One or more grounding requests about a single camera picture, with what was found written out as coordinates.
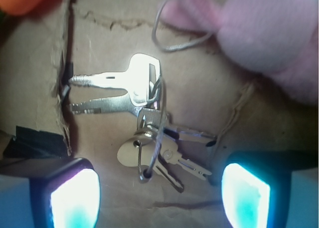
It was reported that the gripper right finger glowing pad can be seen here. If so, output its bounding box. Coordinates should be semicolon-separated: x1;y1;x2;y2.
220;150;319;228

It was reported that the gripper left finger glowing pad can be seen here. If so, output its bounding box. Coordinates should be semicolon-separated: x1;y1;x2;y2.
0;158;101;228

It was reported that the silver key bunch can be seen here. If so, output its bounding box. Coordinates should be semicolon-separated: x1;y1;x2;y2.
69;53;217;193

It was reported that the pink plush bunny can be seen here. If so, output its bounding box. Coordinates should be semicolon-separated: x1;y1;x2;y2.
155;0;319;105

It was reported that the brown paper bag bowl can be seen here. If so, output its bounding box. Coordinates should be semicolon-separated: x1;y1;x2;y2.
0;0;318;228

